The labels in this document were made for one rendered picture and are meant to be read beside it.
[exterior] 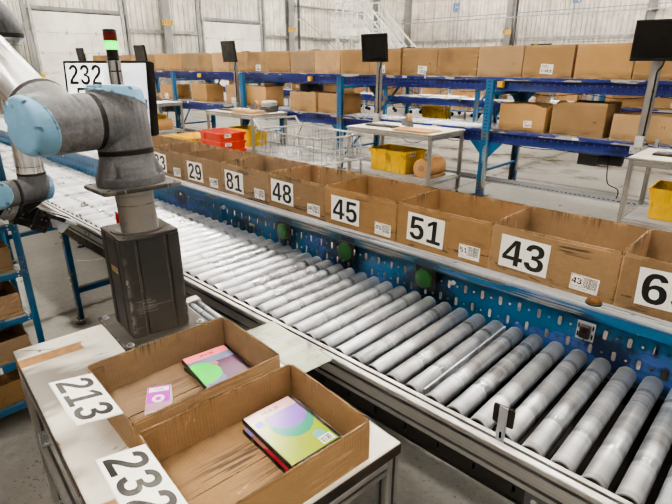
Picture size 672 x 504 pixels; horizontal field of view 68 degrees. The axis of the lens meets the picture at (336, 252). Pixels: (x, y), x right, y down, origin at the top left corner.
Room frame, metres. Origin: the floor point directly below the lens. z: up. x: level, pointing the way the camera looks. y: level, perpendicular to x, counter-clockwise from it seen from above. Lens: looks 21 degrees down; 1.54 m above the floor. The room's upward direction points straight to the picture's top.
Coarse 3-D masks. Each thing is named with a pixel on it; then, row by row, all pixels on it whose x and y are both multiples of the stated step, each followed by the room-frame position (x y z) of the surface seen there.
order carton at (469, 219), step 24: (432, 192) 2.00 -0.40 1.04; (456, 192) 1.98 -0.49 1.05; (432, 216) 1.72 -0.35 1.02; (456, 216) 1.66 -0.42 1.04; (480, 216) 1.90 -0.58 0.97; (504, 216) 1.84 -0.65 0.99; (408, 240) 1.79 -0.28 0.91; (456, 240) 1.65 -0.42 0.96; (480, 240) 1.59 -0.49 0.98; (480, 264) 1.58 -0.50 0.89
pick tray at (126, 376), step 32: (224, 320) 1.28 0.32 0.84; (128, 352) 1.10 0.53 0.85; (160, 352) 1.16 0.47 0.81; (192, 352) 1.22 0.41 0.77; (256, 352) 1.17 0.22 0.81; (128, 384) 1.09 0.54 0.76; (160, 384) 1.09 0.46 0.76; (192, 384) 1.09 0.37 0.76; (224, 384) 0.98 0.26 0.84; (128, 416) 0.96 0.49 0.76; (160, 416) 0.87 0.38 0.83
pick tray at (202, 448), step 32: (256, 384) 0.98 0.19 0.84; (288, 384) 1.04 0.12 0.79; (320, 384) 0.96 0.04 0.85; (192, 416) 0.88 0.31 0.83; (224, 416) 0.93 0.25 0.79; (320, 416) 0.96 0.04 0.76; (352, 416) 0.88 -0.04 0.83; (160, 448) 0.83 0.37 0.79; (192, 448) 0.86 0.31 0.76; (224, 448) 0.86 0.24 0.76; (256, 448) 0.86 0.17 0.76; (352, 448) 0.81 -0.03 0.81; (192, 480) 0.77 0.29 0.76; (224, 480) 0.77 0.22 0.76; (256, 480) 0.77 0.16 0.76; (288, 480) 0.70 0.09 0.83; (320, 480) 0.75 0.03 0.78
